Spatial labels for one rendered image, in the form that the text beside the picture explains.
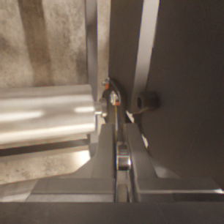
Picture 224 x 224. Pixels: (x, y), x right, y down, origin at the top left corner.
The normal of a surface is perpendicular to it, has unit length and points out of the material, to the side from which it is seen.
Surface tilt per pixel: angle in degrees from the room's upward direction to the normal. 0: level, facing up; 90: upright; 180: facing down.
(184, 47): 90
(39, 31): 0
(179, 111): 90
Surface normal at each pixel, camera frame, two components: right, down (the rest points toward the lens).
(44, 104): 0.20, -0.31
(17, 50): 0.25, 0.49
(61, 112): 0.24, 0.07
